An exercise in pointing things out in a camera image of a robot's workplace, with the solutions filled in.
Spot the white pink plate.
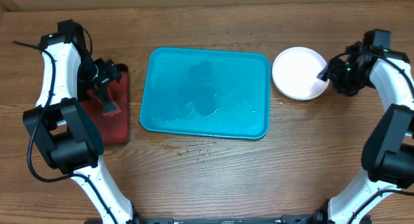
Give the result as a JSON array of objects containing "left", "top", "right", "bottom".
[{"left": 272, "top": 47, "right": 329, "bottom": 101}]

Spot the red green sponge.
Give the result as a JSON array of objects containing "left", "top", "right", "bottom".
[{"left": 102, "top": 100, "right": 121, "bottom": 117}]

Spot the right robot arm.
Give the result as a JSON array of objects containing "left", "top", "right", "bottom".
[{"left": 301, "top": 29, "right": 413, "bottom": 223}]

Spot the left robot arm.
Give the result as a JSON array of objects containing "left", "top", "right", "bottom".
[{"left": 23, "top": 19, "right": 140, "bottom": 223}]

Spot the red black small tray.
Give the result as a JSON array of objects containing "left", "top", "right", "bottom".
[{"left": 80, "top": 63, "right": 130, "bottom": 145}]

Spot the teal plastic tray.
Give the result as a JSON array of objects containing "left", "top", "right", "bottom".
[{"left": 140, "top": 47, "right": 271, "bottom": 140}]

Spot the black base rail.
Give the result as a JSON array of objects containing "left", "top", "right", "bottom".
[{"left": 127, "top": 214, "right": 332, "bottom": 224}]

